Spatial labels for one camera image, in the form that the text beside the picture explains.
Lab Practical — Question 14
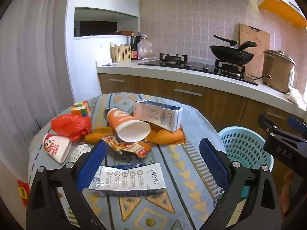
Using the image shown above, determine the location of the white dotted napkin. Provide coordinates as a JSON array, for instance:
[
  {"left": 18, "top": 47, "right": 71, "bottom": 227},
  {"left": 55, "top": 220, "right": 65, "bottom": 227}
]
[{"left": 70, "top": 143, "right": 91, "bottom": 163}]

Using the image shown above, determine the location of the panda paper cup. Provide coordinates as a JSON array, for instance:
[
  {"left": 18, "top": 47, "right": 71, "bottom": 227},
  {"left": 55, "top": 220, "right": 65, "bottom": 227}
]
[{"left": 43, "top": 134, "right": 72, "bottom": 163}]

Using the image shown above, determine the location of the red plastic bag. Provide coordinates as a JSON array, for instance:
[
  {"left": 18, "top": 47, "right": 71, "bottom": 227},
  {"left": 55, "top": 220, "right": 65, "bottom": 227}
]
[{"left": 50, "top": 114, "right": 92, "bottom": 141}]

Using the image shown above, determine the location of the orange snack wrapper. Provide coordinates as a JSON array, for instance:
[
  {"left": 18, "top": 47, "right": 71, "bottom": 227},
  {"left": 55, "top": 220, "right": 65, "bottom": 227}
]
[{"left": 100, "top": 135, "right": 153, "bottom": 158}]

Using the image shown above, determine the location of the white milk carton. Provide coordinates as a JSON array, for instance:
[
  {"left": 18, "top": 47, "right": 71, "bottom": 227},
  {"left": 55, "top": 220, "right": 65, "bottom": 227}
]
[
  {"left": 133, "top": 100, "right": 183, "bottom": 132},
  {"left": 88, "top": 163, "right": 166, "bottom": 197}
]

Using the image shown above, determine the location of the light blue trash basket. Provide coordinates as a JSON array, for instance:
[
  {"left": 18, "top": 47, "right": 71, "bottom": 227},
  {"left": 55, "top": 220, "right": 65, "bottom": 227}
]
[{"left": 219, "top": 126, "right": 274, "bottom": 171}]

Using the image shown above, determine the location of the person right hand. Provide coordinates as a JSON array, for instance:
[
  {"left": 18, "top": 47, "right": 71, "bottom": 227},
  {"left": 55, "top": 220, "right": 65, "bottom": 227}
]
[{"left": 279, "top": 170, "right": 294, "bottom": 222}]

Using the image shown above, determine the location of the white cloth on counter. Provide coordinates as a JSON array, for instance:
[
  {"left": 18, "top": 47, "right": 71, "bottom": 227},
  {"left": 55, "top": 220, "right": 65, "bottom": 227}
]
[{"left": 287, "top": 88, "right": 306, "bottom": 110}]

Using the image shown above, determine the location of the wooden cutting board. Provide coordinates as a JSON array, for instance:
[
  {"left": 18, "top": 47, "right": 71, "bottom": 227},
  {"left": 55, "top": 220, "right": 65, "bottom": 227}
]
[{"left": 239, "top": 23, "right": 270, "bottom": 77}]

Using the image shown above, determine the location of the black gas stove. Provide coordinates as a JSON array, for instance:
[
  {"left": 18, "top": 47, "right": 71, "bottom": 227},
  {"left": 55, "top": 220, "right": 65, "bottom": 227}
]
[{"left": 138, "top": 53, "right": 258, "bottom": 86}]

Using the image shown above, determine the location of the rubiks cube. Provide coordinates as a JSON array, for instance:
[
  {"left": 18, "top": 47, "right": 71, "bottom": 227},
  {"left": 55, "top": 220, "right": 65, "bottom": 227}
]
[{"left": 71, "top": 101, "right": 91, "bottom": 117}]

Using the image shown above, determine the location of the patterned tablecloth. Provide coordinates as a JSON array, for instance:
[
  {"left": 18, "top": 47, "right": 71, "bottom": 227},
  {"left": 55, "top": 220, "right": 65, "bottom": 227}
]
[{"left": 26, "top": 105, "right": 225, "bottom": 229}]

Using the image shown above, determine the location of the red paper decoration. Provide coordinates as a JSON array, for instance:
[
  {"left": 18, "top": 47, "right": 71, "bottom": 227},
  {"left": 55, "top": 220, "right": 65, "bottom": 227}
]
[{"left": 17, "top": 180, "right": 30, "bottom": 206}]

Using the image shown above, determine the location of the black wok pan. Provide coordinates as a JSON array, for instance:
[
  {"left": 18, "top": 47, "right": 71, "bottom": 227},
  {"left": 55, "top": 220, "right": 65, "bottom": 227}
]
[{"left": 210, "top": 34, "right": 257, "bottom": 65}]

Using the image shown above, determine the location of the wicker basket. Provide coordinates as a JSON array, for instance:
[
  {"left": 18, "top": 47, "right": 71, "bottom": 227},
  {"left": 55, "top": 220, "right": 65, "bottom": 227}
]
[{"left": 110, "top": 43, "right": 131, "bottom": 63}]

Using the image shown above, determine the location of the dark soy sauce bottle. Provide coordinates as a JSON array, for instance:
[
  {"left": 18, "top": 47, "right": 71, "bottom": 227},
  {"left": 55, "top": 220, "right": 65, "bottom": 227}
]
[{"left": 130, "top": 32, "right": 138, "bottom": 60}]

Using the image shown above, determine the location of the clear plastic bag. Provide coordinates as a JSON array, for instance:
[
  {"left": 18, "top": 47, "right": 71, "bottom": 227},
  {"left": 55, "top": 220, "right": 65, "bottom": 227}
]
[{"left": 137, "top": 38, "right": 156, "bottom": 60}]

